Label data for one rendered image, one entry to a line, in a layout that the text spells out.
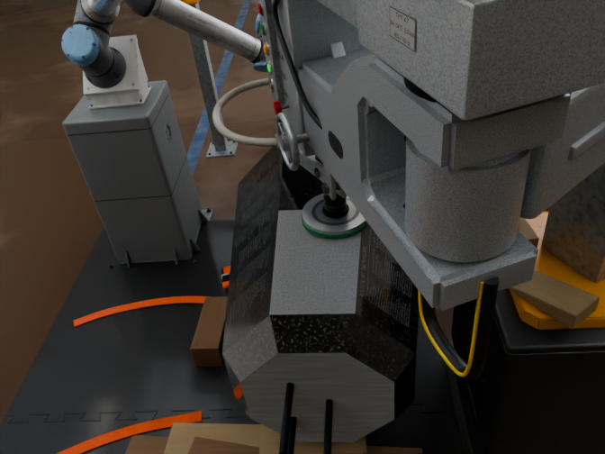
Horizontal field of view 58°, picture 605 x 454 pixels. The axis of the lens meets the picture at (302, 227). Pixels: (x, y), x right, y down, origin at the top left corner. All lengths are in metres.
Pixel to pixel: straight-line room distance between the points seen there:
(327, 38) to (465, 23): 0.77
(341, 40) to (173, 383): 1.61
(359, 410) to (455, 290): 0.75
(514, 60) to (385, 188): 0.51
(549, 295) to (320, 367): 0.62
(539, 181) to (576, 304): 0.60
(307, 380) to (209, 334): 0.95
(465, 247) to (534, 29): 0.38
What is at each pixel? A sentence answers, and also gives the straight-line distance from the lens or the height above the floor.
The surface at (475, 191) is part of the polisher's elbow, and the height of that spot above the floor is 1.39.
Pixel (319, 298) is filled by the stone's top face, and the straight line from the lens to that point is 1.48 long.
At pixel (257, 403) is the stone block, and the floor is 0.56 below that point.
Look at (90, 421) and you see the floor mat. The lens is 2.47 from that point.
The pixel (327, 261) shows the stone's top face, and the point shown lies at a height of 0.82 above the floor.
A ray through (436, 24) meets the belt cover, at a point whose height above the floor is 1.66.
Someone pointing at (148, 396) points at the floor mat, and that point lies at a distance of 2.44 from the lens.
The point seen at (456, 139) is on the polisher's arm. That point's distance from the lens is 0.76.
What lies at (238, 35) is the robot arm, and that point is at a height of 1.21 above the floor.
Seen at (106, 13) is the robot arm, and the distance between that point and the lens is 2.49.
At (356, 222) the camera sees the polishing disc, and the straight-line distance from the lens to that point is 1.67.
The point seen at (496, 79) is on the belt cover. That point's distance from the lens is 0.66.
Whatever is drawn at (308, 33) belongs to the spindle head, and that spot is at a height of 1.45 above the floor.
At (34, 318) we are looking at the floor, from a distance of 3.04.
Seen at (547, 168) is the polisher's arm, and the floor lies 1.36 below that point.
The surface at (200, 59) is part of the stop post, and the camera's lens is 3.62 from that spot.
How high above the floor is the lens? 1.88
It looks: 38 degrees down
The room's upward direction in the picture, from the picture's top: 7 degrees counter-clockwise
